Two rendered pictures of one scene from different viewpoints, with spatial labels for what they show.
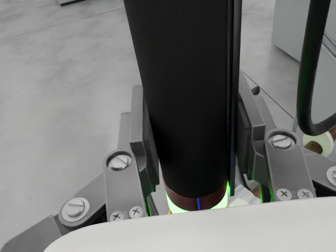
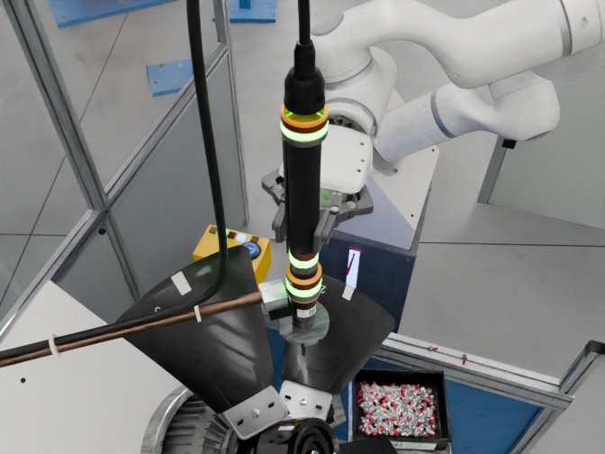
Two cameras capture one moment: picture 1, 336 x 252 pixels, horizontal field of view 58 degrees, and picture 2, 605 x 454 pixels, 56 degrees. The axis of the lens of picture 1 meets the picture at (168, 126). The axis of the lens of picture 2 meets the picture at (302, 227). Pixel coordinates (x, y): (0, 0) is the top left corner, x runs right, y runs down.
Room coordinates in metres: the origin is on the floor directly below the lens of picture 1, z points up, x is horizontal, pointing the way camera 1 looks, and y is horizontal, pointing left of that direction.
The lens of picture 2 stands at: (0.50, 0.09, 2.13)
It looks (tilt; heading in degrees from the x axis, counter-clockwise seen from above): 49 degrees down; 195
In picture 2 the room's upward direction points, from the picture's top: straight up
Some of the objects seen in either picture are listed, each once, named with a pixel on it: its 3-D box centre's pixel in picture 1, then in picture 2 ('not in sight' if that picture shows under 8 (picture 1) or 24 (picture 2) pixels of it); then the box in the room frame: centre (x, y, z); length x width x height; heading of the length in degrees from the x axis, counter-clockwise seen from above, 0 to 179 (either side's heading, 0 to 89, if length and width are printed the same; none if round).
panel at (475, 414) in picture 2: not in sight; (371, 406); (-0.25, 0.11, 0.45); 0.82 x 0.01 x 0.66; 86
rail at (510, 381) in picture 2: not in sight; (383, 346); (-0.25, 0.11, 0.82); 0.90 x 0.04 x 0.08; 86
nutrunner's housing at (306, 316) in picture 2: not in sight; (303, 227); (0.10, -0.01, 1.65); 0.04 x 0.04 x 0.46
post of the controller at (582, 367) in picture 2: not in sight; (581, 368); (-0.23, 0.54, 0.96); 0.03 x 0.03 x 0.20; 86
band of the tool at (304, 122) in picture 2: not in sight; (304, 122); (0.10, -0.01, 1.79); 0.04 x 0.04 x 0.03
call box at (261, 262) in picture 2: not in sight; (233, 259); (-0.28, -0.28, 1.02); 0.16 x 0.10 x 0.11; 86
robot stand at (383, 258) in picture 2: not in sight; (359, 296); (-0.63, 0.00, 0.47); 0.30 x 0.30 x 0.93; 88
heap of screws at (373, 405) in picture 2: not in sight; (399, 412); (-0.09, 0.17, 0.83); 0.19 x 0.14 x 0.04; 102
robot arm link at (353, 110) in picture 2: not in sight; (345, 132); (-0.07, 0.00, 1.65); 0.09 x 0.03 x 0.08; 87
